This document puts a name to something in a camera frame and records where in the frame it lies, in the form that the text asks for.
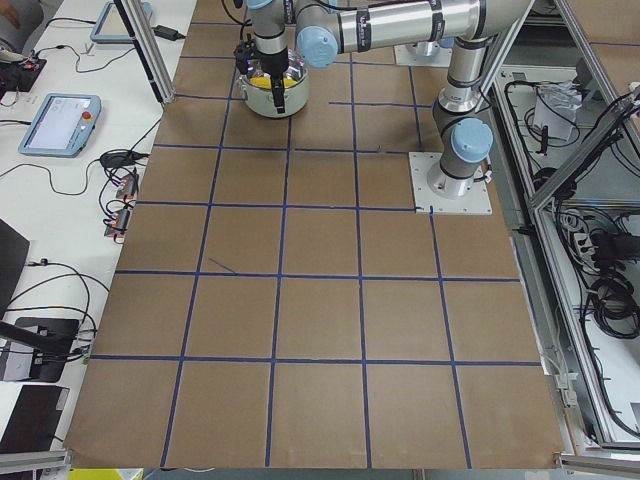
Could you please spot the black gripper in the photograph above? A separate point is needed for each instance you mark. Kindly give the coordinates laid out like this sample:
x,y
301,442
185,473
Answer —
x,y
274,63

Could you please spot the glass pot lid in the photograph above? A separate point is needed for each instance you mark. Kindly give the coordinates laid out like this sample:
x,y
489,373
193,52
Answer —
x,y
294,76

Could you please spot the yellow corn cob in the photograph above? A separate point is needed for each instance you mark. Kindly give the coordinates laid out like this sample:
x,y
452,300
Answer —
x,y
263,82

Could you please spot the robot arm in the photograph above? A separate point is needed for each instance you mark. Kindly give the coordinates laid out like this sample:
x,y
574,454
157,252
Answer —
x,y
325,30

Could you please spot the black power brick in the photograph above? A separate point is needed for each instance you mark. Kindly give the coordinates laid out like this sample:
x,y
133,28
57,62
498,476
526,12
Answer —
x,y
167,33

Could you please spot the far blue teach pendant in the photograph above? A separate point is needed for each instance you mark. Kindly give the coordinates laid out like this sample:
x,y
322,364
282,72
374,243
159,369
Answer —
x,y
109,27

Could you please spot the blue teach pendant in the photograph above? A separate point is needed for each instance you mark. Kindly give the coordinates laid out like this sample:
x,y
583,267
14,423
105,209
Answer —
x,y
62,125
109,27

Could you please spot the upper small circuit board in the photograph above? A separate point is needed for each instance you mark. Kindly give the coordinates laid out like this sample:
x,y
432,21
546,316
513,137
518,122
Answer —
x,y
128,187

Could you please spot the small circuit board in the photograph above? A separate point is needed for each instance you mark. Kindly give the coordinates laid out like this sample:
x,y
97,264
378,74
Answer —
x,y
128,187
116,225

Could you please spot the lower small circuit board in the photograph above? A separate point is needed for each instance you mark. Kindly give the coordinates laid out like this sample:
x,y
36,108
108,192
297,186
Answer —
x,y
116,225

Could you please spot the near blue teach pendant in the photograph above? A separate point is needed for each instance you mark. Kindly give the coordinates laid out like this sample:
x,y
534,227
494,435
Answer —
x,y
62,125

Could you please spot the black electronics board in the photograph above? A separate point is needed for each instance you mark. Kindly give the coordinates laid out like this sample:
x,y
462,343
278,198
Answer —
x,y
20,76

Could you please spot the white crumpled paper bag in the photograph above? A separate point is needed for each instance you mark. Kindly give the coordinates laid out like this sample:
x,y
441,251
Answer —
x,y
556,109

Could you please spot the black laptop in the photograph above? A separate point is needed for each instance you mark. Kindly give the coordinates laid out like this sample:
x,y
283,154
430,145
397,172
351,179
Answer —
x,y
14,250

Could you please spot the white power strip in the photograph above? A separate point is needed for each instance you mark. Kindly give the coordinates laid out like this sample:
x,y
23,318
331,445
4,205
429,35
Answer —
x,y
580,246

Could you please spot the black flat box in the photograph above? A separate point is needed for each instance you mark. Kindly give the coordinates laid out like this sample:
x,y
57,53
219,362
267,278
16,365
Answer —
x,y
34,420

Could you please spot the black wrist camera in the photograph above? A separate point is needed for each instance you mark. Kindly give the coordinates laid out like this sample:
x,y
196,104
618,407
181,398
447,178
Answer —
x,y
244,53

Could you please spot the aluminium frame diagonal strut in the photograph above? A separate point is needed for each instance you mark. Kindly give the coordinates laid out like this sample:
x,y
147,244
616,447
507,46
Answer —
x,y
140,32

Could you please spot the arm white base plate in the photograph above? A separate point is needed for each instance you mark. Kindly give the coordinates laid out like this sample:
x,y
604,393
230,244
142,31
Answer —
x,y
429,54
436,193

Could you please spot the black camera stand base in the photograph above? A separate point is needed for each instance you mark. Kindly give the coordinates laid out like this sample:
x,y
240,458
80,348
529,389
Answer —
x,y
37,348

